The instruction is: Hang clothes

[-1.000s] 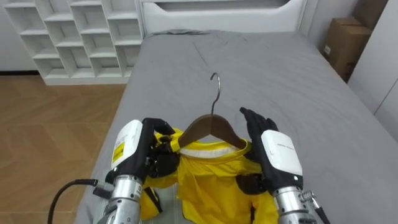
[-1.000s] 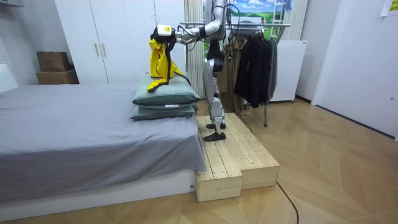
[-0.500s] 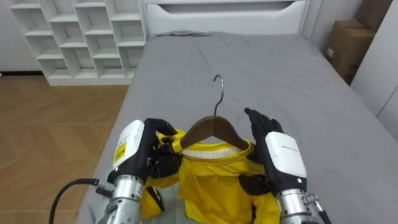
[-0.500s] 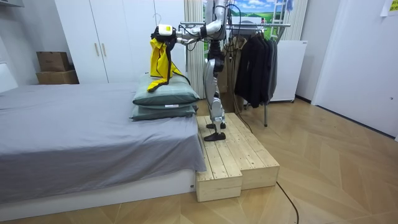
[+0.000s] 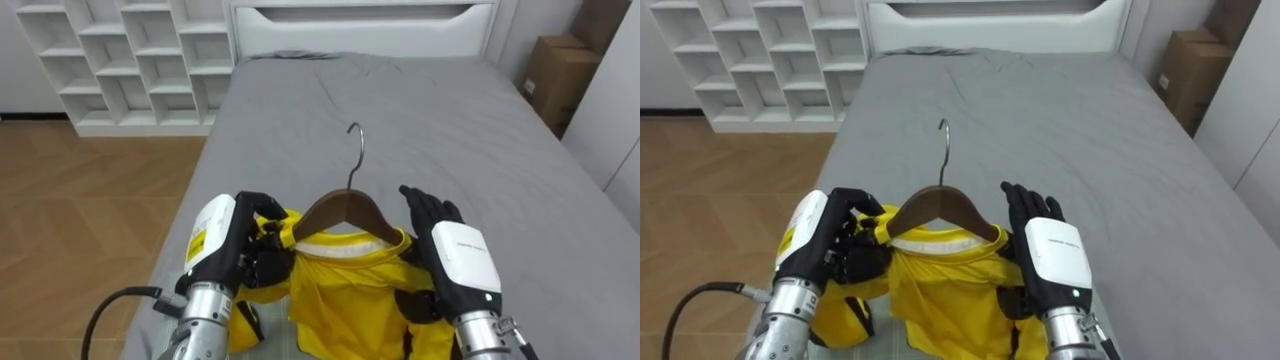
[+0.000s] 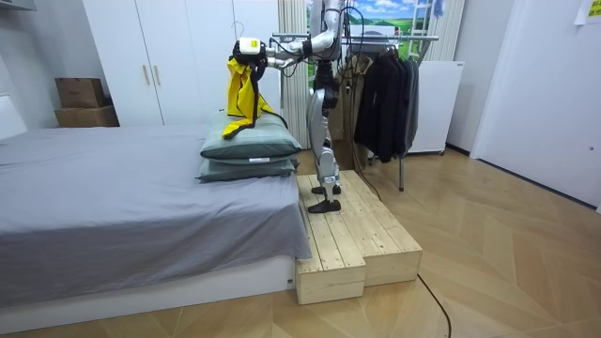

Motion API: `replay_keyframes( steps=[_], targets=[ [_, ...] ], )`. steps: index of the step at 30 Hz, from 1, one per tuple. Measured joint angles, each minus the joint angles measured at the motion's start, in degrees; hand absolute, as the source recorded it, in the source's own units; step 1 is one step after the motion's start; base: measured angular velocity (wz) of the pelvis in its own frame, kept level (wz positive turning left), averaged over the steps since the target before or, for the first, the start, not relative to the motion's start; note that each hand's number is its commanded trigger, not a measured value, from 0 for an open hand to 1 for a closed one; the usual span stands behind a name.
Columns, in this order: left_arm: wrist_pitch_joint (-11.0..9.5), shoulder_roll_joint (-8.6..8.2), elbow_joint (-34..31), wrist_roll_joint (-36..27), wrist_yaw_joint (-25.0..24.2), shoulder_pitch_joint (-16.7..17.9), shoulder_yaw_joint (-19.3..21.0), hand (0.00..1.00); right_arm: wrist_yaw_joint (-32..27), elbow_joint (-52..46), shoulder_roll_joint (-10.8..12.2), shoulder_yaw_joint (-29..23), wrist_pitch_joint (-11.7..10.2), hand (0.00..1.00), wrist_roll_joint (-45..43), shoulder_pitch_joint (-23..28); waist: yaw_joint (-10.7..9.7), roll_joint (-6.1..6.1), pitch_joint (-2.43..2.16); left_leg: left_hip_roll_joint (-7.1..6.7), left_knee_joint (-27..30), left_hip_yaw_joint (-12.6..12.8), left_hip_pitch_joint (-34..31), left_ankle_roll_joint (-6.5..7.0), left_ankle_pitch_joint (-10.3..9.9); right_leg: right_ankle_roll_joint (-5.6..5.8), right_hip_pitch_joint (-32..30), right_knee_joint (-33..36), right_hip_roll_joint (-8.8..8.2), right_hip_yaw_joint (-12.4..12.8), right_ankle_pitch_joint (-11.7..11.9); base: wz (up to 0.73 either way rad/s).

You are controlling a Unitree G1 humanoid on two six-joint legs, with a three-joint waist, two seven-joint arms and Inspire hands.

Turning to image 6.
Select wooden step platform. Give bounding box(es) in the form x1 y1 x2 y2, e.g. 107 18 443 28
295 174 368 306
339 169 424 288

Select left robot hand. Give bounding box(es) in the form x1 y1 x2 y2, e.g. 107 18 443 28
231 37 270 79

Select white pleated curtain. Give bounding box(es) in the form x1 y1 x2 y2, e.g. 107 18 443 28
276 0 312 151
422 0 468 63

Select robot body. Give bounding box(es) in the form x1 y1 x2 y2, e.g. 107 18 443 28
307 0 347 93

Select white wardrobe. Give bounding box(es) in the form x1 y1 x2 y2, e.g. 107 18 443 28
82 0 283 128

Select dark brown cardboard box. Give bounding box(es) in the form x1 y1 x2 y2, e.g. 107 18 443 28
54 77 108 110

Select yellow garment with black trim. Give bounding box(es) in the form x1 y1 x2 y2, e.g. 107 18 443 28
221 57 289 141

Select metal clothes rack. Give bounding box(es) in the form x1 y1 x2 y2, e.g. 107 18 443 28
270 31 440 192

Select green checked pillow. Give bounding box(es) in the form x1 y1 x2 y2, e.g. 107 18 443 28
195 156 301 184
199 110 303 161

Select beige coat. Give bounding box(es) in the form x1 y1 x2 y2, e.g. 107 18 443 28
327 54 376 171

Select white cabinet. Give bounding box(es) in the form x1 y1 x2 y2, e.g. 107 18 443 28
407 60 467 156

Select grey bed with white frame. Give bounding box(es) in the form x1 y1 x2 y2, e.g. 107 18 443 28
0 93 314 335

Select light brown cardboard box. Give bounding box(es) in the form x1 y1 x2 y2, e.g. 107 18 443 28
53 104 120 129

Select landscape wall poster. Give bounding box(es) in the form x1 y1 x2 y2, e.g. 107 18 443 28
306 0 436 76

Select robot legs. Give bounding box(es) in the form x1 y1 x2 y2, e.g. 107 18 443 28
306 86 344 215

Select grey garment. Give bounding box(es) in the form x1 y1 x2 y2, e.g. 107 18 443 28
402 57 421 152

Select yellow paper note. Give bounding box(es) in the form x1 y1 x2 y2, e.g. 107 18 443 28
573 0 601 26

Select white door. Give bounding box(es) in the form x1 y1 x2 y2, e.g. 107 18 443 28
470 0 601 211

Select black floor cable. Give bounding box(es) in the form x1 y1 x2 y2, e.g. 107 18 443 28
345 69 454 338

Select cable bundle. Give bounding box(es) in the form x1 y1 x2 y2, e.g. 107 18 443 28
338 3 366 81

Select black coat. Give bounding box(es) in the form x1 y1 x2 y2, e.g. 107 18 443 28
353 50 410 164

